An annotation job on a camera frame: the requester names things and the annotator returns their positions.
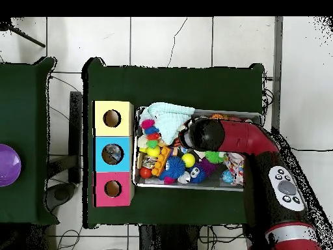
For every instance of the green spiky ball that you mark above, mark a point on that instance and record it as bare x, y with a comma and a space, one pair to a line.
214, 156

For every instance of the multicolour spiky caterpillar toy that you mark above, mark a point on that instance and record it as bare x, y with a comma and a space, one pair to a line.
152, 131

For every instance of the dark green side tablecloth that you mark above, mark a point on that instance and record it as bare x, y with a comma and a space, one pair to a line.
23, 104

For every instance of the colourful patterned cloth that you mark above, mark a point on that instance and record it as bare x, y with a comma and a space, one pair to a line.
235, 166

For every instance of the grey round foot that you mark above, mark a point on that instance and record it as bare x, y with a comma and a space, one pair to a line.
61, 194

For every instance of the blue spiky ball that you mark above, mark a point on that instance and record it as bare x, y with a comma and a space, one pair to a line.
197, 175
175, 166

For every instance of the wooden box with three holes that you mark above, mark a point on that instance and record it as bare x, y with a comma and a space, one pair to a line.
126, 156

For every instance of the orange and purple toy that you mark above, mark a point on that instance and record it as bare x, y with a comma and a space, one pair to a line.
161, 161

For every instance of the light blue knitted cloth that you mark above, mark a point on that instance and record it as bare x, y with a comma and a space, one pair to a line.
171, 117

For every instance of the purple bowl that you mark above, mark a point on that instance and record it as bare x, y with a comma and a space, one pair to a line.
9, 165

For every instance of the yellow ball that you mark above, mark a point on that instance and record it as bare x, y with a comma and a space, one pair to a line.
188, 160
153, 151

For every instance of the small red ball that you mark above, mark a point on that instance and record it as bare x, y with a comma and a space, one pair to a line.
145, 172

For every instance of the shallow mesh bin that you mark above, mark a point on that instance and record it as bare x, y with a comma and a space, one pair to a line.
197, 188

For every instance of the black tripod leg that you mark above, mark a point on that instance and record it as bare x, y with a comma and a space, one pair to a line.
26, 37

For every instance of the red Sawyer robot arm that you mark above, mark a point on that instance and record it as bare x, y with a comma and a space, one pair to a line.
247, 138

